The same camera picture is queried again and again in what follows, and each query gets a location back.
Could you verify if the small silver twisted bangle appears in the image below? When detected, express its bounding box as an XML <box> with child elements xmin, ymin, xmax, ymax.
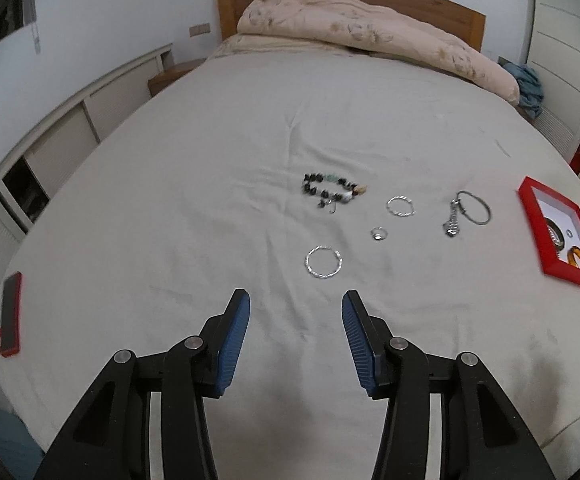
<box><xmin>386</xmin><ymin>196</ymin><xmax>416</xmax><ymax>218</ymax></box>

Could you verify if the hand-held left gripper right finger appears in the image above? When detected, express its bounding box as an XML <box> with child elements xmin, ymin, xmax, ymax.
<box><xmin>341</xmin><ymin>290</ymin><xmax>556</xmax><ymax>480</ymax></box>

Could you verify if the white bed sheet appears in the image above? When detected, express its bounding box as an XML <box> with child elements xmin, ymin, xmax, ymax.
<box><xmin>0</xmin><ymin>53</ymin><xmax>580</xmax><ymax>463</ymax></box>

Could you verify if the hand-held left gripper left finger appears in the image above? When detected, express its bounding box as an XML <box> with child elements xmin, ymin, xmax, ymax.
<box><xmin>33</xmin><ymin>288</ymin><xmax>251</xmax><ymax>480</ymax></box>

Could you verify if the large silver twisted bangle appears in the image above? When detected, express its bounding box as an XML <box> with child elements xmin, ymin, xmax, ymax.
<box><xmin>305</xmin><ymin>245</ymin><xmax>344</xmax><ymax>280</ymax></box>

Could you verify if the beige floral duvet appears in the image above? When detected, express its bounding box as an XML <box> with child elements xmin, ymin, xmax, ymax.
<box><xmin>211</xmin><ymin>0</ymin><xmax>520</xmax><ymax>106</ymax></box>

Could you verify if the red smartphone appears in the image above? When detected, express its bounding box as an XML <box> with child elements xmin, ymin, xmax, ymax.
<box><xmin>0</xmin><ymin>271</ymin><xmax>23</xmax><ymax>358</ymax></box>

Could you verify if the dark beaded bracelet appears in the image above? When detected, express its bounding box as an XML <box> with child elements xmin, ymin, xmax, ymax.
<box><xmin>301</xmin><ymin>172</ymin><xmax>369</xmax><ymax>212</ymax></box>

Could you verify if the white wardrobe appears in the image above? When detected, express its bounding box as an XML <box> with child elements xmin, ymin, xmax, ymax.
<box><xmin>524</xmin><ymin>0</ymin><xmax>580</xmax><ymax>161</ymax></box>

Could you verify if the wooden nightstand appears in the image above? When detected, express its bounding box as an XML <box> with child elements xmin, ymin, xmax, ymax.
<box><xmin>148</xmin><ymin>58</ymin><xmax>206</xmax><ymax>97</ymax></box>

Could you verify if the dark patterned bangle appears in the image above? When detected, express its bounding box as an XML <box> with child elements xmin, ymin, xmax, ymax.
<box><xmin>544</xmin><ymin>218</ymin><xmax>565</xmax><ymax>249</ymax></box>

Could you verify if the blue clothes pile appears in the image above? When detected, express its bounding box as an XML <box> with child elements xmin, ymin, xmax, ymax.
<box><xmin>501</xmin><ymin>62</ymin><xmax>545</xmax><ymax>120</ymax></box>

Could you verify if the white low cabinet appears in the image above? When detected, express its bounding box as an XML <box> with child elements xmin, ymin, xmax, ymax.
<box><xmin>0</xmin><ymin>43</ymin><xmax>173</xmax><ymax>411</ymax></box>

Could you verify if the silver chain bracelet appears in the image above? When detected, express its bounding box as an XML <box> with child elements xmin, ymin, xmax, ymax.
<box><xmin>442</xmin><ymin>190</ymin><xmax>492</xmax><ymax>240</ymax></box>

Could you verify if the red jewelry box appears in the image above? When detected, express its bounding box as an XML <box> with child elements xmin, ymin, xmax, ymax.
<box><xmin>518</xmin><ymin>176</ymin><xmax>580</xmax><ymax>291</ymax></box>

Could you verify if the wooden headboard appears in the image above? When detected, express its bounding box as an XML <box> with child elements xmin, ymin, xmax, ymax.
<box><xmin>216</xmin><ymin>0</ymin><xmax>486</xmax><ymax>54</ymax></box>

